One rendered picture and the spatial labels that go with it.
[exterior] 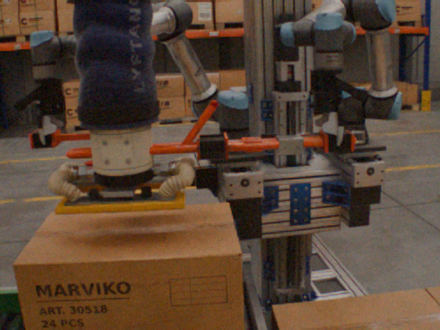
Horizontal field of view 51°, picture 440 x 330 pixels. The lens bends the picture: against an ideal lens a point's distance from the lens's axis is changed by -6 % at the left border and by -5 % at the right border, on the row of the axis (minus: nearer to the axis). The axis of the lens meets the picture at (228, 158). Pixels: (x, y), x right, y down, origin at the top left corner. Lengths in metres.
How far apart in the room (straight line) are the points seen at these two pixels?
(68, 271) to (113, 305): 0.15
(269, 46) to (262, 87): 0.18
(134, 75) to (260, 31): 0.91
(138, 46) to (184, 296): 0.65
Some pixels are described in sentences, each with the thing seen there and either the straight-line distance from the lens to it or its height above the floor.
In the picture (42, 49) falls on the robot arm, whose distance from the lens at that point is 1.62.
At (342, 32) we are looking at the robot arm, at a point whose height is 1.49.
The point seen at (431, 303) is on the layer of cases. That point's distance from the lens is 1.89.
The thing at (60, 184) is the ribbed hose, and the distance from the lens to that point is 1.31.
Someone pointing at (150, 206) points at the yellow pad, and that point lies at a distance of 1.25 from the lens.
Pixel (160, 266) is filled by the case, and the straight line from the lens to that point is 1.27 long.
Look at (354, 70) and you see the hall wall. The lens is 10.69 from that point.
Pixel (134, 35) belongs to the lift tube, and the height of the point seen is 1.50.
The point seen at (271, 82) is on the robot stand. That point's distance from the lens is 2.07.
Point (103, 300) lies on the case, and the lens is 1.34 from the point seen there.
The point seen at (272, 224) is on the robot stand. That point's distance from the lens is 2.00.
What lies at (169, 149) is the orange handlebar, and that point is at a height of 1.19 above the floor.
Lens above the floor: 1.49
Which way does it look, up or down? 14 degrees down
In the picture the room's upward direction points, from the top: 2 degrees counter-clockwise
